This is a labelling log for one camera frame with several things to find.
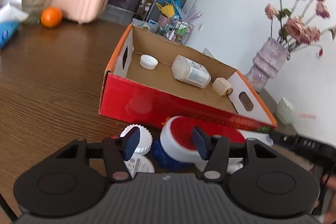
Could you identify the pink textured vase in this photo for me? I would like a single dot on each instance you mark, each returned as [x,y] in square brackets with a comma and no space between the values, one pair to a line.
[266,64]

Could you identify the dried pink flowers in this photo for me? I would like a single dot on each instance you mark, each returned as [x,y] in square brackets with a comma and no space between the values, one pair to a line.
[290,24]

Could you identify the clear glass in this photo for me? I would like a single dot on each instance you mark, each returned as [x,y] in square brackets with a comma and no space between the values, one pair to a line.
[34,8]

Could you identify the pink spoon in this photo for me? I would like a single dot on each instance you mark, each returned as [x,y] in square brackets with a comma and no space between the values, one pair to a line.
[306,115]

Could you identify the red white lint brush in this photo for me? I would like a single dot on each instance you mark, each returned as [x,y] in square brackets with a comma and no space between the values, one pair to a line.
[176,138]

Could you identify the blue tissue pack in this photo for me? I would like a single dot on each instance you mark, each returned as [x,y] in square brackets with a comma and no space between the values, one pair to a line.
[11,18]

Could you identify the blue ribbed cap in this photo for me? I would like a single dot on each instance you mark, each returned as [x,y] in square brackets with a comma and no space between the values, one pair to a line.
[164,160]

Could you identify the person's right hand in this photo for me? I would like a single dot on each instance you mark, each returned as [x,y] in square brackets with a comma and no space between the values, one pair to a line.
[326,200]

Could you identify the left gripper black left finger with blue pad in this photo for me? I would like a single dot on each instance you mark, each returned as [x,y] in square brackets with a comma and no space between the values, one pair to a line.
[116,151]

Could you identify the wire rack with clutter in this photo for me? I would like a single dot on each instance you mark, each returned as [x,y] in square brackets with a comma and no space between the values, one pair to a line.
[174,23]

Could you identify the white square plastic bottle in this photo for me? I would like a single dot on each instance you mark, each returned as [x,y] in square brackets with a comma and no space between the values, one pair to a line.
[190,72]

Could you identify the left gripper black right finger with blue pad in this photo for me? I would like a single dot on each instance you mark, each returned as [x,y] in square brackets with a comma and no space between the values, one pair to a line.
[215,150]

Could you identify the pale green bowl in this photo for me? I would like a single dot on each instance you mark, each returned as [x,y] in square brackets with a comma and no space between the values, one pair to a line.
[286,111]

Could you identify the orange fruit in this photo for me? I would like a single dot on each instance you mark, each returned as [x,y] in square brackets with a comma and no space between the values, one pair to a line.
[51,17]

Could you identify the red cardboard box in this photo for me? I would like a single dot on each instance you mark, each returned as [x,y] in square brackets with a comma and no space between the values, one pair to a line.
[133,94]

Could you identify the large white bottle cap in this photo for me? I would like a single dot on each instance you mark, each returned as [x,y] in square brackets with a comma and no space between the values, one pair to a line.
[148,62]

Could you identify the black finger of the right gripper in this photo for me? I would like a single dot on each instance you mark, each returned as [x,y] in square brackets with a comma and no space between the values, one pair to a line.
[289,142]

